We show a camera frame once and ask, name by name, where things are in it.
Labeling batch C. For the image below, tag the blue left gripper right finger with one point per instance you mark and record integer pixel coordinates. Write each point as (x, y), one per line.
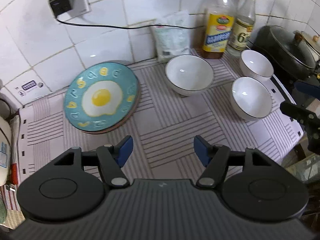
(214, 159)

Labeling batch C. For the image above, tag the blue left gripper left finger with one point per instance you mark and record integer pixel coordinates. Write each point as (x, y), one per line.
(112, 159)

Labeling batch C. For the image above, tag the white bowl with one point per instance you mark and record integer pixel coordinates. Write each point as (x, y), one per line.
(250, 99)
(188, 75)
(255, 65)

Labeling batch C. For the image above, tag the teal fried egg plate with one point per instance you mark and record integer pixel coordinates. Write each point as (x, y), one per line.
(105, 71)

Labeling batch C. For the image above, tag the black wok with lid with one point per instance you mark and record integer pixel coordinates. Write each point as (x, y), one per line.
(289, 55)

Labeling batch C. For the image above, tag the striped pink table mat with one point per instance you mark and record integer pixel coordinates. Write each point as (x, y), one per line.
(163, 126)

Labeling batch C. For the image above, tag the clear vinegar bottle yellow cap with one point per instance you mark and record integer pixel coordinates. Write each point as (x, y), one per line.
(242, 28)

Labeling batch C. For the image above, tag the yellow label cooking wine bottle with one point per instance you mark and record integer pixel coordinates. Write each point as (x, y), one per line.
(218, 21)

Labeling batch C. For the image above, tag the white salt bag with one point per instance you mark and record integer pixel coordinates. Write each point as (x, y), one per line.
(171, 37)

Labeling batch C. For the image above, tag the black power adapter plug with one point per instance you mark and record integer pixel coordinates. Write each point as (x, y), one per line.
(60, 7)

